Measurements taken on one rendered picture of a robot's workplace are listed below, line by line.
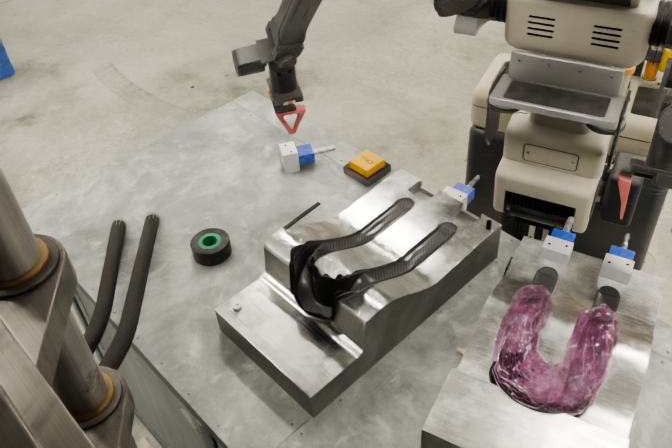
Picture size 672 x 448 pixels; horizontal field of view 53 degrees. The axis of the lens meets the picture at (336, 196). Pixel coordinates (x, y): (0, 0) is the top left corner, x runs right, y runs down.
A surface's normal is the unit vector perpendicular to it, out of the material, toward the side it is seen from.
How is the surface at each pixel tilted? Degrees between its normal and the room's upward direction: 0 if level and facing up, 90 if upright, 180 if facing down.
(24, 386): 0
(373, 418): 0
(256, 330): 0
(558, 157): 98
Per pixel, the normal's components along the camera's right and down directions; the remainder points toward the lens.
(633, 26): -0.44, 0.70
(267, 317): -0.06, -0.76
